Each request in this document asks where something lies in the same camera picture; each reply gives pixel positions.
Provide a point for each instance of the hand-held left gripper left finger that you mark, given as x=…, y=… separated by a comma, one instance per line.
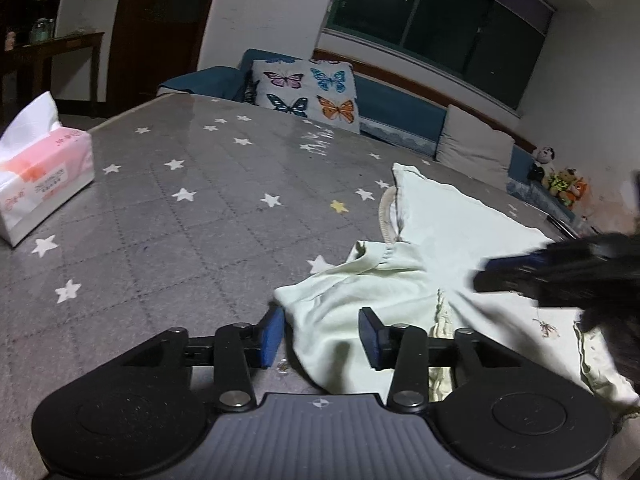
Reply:
x=272, y=336

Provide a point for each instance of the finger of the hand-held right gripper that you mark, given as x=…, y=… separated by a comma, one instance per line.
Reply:
x=505, y=282
x=520, y=261

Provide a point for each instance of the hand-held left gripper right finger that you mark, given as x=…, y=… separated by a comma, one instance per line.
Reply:
x=372, y=341

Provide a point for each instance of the light green garment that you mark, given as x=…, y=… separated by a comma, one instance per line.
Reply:
x=450, y=220

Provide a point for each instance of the person's right hand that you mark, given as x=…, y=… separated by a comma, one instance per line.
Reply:
x=622, y=335

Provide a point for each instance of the flat black stick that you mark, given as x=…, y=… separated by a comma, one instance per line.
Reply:
x=562, y=226

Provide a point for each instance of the orange fox plush toy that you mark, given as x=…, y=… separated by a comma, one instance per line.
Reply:
x=579, y=192

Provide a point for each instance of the bear plush toy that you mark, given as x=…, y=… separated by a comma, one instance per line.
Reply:
x=561, y=185

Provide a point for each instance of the panda plush toy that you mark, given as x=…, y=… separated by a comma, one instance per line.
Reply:
x=542, y=165

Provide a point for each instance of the plain grey pillow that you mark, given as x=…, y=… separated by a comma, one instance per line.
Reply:
x=475, y=147

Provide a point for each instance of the grey star-patterned tablecloth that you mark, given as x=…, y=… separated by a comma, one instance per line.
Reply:
x=175, y=240

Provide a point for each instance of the blue sofa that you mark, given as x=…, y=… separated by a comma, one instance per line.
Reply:
x=395, y=110

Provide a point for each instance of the butterfly print pillow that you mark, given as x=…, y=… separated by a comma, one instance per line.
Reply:
x=305, y=90

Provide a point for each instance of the dark window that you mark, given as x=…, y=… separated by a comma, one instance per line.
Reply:
x=440, y=15

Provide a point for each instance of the pink white tissue pack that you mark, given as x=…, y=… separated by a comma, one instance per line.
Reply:
x=45, y=170

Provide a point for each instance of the dark wooden door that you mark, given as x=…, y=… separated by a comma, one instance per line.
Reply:
x=160, y=25

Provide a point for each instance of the dark wooden side table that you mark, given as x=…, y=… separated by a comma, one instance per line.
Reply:
x=55, y=45

